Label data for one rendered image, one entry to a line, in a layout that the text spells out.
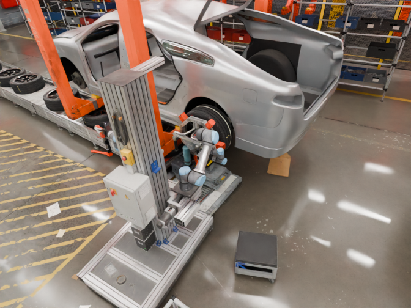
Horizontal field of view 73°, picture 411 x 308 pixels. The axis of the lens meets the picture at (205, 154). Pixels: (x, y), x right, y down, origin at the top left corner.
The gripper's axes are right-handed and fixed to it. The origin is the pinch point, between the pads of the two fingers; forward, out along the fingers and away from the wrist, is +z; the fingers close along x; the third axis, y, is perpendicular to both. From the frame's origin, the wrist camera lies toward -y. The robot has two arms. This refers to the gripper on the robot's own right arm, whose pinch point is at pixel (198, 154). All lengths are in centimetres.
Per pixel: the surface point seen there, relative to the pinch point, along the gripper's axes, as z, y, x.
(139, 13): 59, 142, -8
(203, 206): -9, -75, 10
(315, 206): -131, -83, -64
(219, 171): -3, -60, -44
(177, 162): 47, -42, -17
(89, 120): 241, -38, -34
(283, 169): -73, -82, -112
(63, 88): 252, 25, -18
